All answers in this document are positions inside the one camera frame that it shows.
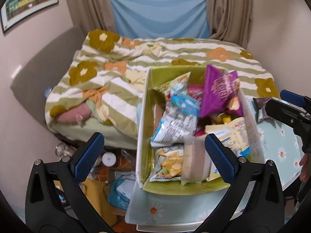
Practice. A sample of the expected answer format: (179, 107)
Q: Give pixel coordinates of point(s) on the beige translucent snack packet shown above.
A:
(194, 157)

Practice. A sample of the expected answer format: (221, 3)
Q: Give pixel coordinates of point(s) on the grey headboard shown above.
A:
(36, 77)

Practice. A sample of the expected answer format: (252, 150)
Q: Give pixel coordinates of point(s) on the purple snack bag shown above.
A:
(216, 89)

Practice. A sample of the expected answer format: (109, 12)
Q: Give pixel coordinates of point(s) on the daisy print tablecloth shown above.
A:
(279, 140)

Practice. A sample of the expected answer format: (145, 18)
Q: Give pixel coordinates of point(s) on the white crumpled snack packet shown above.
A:
(175, 126)

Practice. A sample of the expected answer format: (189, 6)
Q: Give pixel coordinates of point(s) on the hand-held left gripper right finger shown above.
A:
(220, 157)

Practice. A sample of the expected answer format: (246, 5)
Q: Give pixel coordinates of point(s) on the beige curtain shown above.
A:
(228, 9)
(90, 4)

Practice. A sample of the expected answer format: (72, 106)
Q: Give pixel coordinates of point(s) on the pink snack packet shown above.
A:
(194, 91)

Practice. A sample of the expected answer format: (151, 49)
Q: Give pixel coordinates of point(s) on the grey speckled chip bag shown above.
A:
(170, 162)

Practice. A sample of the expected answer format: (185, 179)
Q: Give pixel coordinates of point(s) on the cream chip bag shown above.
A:
(233, 133)

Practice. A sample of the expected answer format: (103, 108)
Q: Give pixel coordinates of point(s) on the blue white paper pack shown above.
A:
(122, 189)

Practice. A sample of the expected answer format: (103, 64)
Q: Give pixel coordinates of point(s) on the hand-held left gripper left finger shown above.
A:
(88, 155)

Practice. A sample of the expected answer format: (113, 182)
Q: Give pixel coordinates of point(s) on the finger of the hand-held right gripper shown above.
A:
(291, 97)
(279, 109)

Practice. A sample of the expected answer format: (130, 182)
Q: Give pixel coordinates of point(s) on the yellow bag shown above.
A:
(97, 199)

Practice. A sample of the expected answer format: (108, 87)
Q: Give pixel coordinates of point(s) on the yellow-green storage box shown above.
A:
(170, 74)

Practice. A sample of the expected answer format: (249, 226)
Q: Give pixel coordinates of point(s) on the floral striped blanket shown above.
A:
(109, 53)

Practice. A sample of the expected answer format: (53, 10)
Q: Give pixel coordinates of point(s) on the person's right hand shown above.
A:
(305, 168)

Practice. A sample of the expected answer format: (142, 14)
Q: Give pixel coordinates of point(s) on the light blue cloth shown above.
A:
(158, 17)

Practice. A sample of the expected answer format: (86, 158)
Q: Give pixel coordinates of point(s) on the gold snack packet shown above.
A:
(222, 119)

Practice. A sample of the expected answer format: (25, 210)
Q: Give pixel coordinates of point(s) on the dark brown snack packet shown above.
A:
(261, 104)

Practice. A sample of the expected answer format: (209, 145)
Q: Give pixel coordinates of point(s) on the pink pillow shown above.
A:
(70, 114)

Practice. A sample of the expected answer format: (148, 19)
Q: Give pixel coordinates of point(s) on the white round lid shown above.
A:
(108, 159)

